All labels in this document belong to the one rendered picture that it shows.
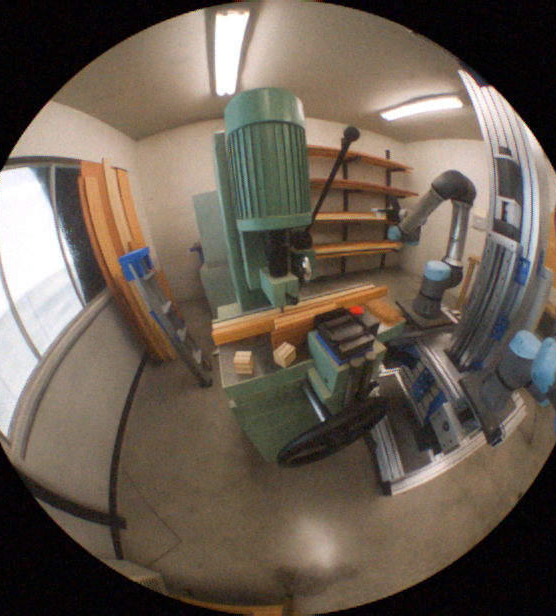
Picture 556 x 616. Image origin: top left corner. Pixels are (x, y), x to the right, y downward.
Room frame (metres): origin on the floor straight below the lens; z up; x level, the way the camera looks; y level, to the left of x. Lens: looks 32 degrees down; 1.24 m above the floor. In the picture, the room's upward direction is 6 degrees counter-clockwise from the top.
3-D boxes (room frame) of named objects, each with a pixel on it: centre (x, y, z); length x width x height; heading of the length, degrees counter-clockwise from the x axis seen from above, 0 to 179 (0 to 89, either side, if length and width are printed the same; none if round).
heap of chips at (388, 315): (0.45, -0.36, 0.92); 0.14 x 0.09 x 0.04; 16
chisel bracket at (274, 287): (0.46, -0.01, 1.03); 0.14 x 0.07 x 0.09; 16
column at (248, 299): (0.72, 0.07, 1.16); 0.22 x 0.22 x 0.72; 16
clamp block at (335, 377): (0.28, -0.15, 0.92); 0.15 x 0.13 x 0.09; 106
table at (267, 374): (0.37, -0.13, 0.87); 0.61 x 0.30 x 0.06; 106
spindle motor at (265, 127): (0.44, -0.01, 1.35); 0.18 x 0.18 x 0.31
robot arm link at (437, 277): (0.53, -0.70, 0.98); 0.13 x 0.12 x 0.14; 100
